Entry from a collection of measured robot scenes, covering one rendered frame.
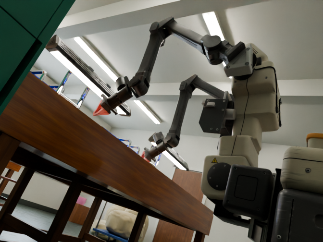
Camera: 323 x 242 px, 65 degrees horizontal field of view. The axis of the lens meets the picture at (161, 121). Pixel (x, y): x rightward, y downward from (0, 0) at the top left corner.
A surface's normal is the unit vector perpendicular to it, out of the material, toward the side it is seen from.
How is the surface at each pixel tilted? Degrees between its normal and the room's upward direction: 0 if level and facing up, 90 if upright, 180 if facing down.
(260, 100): 90
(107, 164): 90
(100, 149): 90
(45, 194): 90
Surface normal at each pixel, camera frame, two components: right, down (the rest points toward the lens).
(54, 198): 0.83, 0.06
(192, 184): -0.46, -0.50
